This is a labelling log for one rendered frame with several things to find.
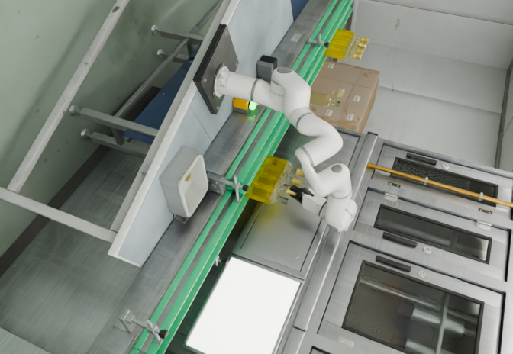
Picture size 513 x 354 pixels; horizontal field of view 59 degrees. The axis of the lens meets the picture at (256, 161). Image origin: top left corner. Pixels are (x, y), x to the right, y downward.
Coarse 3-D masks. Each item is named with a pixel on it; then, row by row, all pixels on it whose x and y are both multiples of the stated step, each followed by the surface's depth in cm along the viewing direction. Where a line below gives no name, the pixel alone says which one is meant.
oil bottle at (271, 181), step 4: (260, 172) 206; (256, 176) 204; (260, 176) 204; (264, 176) 204; (268, 176) 204; (272, 176) 204; (256, 180) 203; (260, 180) 203; (264, 180) 203; (268, 180) 203; (272, 180) 203; (276, 180) 202; (280, 180) 203; (260, 184) 203; (264, 184) 202; (268, 184) 201; (272, 184) 201; (276, 184) 201; (280, 184) 202; (276, 188) 201; (280, 188) 202
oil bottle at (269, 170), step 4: (264, 164) 209; (260, 168) 208; (264, 168) 208; (268, 168) 208; (272, 168) 208; (276, 168) 208; (264, 172) 206; (268, 172) 206; (272, 172) 206; (276, 172) 206; (280, 172) 206; (284, 172) 206; (276, 176) 204; (280, 176) 204; (284, 176) 205; (284, 180) 205
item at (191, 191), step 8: (200, 160) 177; (192, 168) 182; (200, 168) 180; (184, 176) 166; (192, 176) 187; (200, 176) 185; (184, 184) 184; (192, 184) 190; (200, 184) 189; (184, 192) 186; (192, 192) 188; (200, 192) 188; (184, 200) 171; (192, 200) 185; (200, 200) 186; (184, 208) 175; (192, 208) 183
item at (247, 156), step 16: (336, 0) 280; (336, 16) 268; (320, 32) 258; (304, 48) 248; (304, 64) 239; (272, 112) 216; (256, 128) 209; (272, 128) 209; (256, 144) 203; (240, 160) 197; (240, 176) 191
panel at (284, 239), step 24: (264, 216) 209; (288, 216) 209; (312, 216) 208; (240, 240) 200; (264, 240) 201; (288, 240) 200; (312, 240) 200; (264, 264) 192; (288, 264) 193; (288, 312) 178
